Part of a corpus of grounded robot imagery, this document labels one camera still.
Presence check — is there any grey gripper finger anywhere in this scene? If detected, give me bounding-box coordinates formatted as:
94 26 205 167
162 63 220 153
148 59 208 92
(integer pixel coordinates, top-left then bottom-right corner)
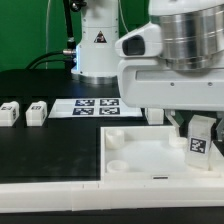
216 111 224 140

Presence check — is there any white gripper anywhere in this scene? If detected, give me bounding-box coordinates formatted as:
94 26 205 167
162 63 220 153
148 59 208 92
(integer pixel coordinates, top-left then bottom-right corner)
115 23 224 137

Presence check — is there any white square table top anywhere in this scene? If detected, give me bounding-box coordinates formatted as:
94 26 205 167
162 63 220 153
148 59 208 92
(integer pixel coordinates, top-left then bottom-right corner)
100 126 224 182

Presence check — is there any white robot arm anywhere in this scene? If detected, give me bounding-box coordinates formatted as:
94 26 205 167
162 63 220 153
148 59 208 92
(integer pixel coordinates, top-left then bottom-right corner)
72 0 224 140

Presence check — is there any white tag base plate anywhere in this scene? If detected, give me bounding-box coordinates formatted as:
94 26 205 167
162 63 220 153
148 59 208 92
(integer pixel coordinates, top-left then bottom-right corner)
49 98 142 118

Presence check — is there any thin white cable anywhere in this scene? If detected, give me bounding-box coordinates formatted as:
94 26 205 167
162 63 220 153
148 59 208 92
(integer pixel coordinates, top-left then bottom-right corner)
117 0 130 34

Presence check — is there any black thick cable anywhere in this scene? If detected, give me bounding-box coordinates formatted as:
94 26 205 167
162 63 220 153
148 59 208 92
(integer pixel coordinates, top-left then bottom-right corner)
25 48 78 70

